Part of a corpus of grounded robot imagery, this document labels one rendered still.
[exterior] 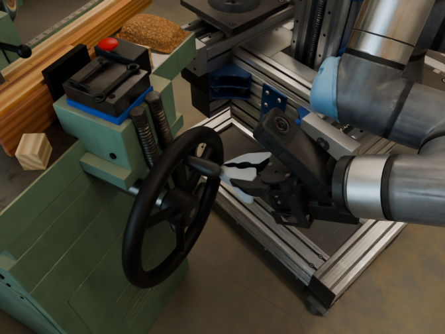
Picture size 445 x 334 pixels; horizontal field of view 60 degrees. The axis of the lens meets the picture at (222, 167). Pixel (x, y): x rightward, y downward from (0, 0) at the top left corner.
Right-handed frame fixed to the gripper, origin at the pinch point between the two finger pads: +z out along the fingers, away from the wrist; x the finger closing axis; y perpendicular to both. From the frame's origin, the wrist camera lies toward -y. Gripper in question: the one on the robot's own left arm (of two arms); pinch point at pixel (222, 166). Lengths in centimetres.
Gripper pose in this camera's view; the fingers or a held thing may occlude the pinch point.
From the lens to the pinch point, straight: 58.7
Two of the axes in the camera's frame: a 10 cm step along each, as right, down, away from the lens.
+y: 4.1, 7.6, 5.0
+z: -7.5, -0.3, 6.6
